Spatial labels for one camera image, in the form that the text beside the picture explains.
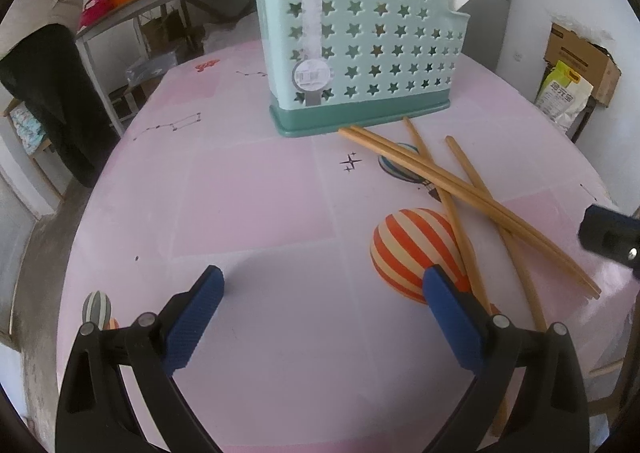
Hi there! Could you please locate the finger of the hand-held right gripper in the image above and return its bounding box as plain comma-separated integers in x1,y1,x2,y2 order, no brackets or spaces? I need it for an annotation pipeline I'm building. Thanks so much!
578,204,640,279

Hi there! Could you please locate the mint green utensil holder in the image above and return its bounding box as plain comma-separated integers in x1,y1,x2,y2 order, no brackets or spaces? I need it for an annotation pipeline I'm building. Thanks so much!
250,0,471,138

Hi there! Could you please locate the yellow green rice bag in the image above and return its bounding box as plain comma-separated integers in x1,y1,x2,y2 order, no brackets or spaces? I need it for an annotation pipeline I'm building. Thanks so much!
535,60,596,131

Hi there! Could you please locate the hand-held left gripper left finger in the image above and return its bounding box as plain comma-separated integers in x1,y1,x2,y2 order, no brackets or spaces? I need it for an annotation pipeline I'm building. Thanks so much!
55,264,226,453

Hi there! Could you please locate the tan wooden chopstick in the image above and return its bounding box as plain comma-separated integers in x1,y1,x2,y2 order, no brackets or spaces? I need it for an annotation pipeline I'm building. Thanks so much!
349,125,602,291
339,128,601,300
402,117,510,438
445,134,548,332

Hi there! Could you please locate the teal cloth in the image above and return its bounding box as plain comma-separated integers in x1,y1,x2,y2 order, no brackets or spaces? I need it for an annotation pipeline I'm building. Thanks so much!
11,108,48,154

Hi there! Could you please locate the silver refrigerator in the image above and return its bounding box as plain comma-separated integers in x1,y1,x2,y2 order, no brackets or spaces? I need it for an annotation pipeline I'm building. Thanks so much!
457,0,516,71

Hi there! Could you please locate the small wooden chair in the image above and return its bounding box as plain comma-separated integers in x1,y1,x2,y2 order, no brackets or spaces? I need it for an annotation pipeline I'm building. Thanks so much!
4,98,66,206

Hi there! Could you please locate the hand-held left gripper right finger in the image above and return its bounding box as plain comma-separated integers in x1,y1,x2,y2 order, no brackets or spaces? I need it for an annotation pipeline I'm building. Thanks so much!
421,264,591,453

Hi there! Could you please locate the white plastic bag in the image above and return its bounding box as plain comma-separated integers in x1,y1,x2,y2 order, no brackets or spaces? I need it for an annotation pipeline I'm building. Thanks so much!
200,15,266,58

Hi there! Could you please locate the brown cardboard box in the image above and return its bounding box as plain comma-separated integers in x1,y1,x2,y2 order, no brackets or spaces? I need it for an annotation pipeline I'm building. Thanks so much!
544,23,622,107

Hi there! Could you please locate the grey flat package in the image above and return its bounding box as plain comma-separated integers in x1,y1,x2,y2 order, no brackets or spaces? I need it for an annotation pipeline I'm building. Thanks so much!
125,58,178,88

